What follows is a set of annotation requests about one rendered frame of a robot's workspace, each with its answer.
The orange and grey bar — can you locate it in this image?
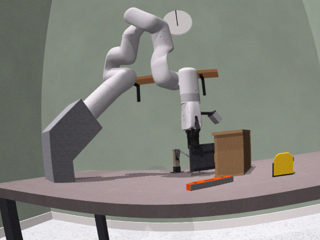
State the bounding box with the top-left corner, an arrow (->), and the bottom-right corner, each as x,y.
186,176 -> 234,191

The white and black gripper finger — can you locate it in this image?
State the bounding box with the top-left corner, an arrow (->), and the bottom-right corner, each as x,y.
185,130 -> 192,149
190,116 -> 201,149

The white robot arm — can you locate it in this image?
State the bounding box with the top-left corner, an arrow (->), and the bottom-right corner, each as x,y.
83,7 -> 200,119

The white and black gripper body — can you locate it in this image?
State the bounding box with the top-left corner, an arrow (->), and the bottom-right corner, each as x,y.
180,100 -> 202,131

